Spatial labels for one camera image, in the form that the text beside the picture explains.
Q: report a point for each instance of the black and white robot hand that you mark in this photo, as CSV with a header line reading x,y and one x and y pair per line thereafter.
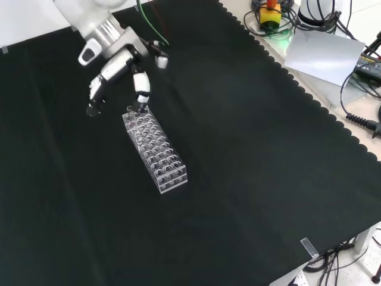
x,y
119,64

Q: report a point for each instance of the clear plastic test tube rack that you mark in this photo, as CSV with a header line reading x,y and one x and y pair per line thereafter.
x,y
159,158

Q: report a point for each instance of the black bench cloth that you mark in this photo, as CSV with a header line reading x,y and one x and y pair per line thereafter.
x,y
208,164

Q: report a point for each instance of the yellow stop button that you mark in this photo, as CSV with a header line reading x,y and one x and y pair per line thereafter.
x,y
269,16

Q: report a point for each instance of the pale board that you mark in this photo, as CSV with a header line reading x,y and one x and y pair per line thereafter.
x,y
323,56

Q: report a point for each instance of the black power supply box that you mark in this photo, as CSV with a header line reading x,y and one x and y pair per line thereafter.
x,y
369,64

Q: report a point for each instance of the white bench leg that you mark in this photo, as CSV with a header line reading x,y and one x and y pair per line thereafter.
x,y
367,236

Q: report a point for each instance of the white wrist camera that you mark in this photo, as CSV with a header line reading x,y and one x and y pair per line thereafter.
x,y
88,53

